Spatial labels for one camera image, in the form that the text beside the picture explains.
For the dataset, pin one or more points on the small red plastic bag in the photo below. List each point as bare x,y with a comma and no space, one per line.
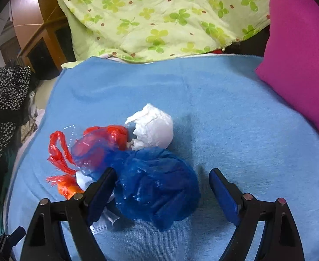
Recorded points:
88,152

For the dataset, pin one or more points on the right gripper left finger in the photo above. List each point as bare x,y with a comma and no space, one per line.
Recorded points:
45,240

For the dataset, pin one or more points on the white plastic bag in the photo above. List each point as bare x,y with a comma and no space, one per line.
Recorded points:
152,128

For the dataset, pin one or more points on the green garment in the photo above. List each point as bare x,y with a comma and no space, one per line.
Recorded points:
6,167

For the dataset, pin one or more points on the black white floral garment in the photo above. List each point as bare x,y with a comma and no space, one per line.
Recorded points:
15,85

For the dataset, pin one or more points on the blue towel blanket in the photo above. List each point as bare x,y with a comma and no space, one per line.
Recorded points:
224,116

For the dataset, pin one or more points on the beige patterned cloth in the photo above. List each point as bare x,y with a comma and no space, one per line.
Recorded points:
28,129

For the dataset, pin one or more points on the pink cloth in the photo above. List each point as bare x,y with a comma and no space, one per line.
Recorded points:
40,114

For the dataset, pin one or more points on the blue plastic bag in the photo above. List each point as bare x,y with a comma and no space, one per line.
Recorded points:
153,185

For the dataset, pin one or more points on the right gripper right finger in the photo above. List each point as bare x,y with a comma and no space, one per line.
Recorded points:
280,238

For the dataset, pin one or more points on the orange plastic bag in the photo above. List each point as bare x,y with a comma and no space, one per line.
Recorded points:
66,184

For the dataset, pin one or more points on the wooden bedside cabinet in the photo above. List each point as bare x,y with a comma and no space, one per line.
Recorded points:
44,36

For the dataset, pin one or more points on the magenta pillow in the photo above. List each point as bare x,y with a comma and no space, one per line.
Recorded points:
291,60

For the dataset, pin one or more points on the green clover quilt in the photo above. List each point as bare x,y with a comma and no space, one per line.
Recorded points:
154,30

